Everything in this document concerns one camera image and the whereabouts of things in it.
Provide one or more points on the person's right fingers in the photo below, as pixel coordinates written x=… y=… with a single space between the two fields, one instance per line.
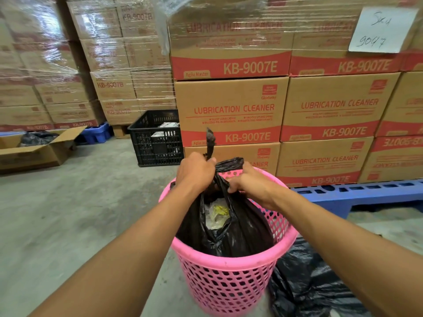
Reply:
x=235 y=184

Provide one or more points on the crumpled black plastic bag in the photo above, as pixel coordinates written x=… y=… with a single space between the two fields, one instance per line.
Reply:
x=304 y=283

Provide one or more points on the black plastic crate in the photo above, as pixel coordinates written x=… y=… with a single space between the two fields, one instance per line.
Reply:
x=155 y=145

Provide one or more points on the stack of red-labelled cardboard boxes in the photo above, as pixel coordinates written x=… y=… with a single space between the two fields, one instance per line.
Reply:
x=297 y=105

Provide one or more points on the person's left forearm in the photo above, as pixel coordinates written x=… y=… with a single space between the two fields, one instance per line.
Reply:
x=132 y=260

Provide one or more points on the pink perforated plastic basket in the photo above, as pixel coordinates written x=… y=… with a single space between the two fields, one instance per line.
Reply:
x=228 y=280

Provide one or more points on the person's left fingers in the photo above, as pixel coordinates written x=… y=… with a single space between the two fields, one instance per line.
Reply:
x=207 y=166

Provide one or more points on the wooden pallet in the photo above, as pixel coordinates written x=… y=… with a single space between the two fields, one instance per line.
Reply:
x=120 y=131

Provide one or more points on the white packets in crate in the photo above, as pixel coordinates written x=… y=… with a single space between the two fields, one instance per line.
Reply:
x=165 y=128

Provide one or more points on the white paper note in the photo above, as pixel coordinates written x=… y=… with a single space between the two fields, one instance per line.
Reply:
x=381 y=29

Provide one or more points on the open cardboard box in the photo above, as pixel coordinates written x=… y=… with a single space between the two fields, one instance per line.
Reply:
x=36 y=151

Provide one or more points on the dark plastic bag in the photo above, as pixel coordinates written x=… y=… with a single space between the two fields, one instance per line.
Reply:
x=38 y=138

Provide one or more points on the person's right hand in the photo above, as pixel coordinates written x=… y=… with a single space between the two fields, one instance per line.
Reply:
x=256 y=186

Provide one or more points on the black plastic garbage bag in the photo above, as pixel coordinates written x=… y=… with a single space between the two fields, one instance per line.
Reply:
x=244 y=227

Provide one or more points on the small blue plastic pallet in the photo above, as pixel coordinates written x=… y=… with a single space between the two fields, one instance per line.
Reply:
x=95 y=133

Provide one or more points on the person's left hand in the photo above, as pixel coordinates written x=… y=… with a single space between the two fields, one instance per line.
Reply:
x=193 y=171

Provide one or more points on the white and yellow plastic waste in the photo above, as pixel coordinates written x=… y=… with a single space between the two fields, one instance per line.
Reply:
x=216 y=214

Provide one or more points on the person's right forearm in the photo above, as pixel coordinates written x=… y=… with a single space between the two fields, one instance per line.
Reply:
x=347 y=254

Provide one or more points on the stack of wrapped cardboard boxes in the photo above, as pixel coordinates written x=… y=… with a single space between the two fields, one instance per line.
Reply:
x=122 y=62
x=36 y=62

